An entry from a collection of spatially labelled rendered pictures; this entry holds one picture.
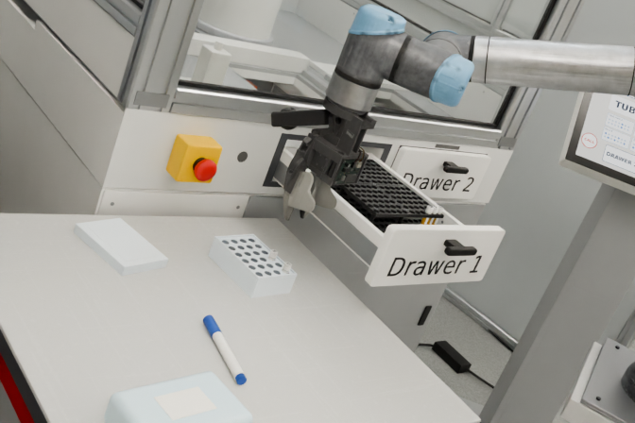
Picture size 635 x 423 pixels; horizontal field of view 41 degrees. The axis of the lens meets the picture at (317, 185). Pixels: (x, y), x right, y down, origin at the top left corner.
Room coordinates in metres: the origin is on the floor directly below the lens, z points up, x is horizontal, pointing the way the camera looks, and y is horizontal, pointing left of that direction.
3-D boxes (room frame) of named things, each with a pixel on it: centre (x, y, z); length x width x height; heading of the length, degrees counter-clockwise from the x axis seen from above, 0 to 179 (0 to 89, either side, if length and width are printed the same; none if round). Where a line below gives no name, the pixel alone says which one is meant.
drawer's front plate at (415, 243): (1.36, -0.24, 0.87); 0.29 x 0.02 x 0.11; 134
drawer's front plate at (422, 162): (1.81, -0.24, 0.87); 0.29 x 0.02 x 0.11; 134
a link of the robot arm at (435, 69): (1.28, -0.10, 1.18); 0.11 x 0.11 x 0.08; 84
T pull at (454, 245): (1.34, -0.26, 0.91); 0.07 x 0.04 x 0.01; 134
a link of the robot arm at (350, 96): (1.28, 0.00, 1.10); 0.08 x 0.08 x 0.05
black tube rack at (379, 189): (1.51, -0.10, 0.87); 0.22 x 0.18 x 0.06; 44
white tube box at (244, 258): (1.25, 0.05, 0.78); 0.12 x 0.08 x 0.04; 49
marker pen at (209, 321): (1.01, 0.04, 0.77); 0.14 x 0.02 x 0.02; 35
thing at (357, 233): (1.51, -0.09, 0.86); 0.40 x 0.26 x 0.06; 44
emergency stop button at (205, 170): (1.33, 0.19, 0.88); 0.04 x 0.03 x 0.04; 134
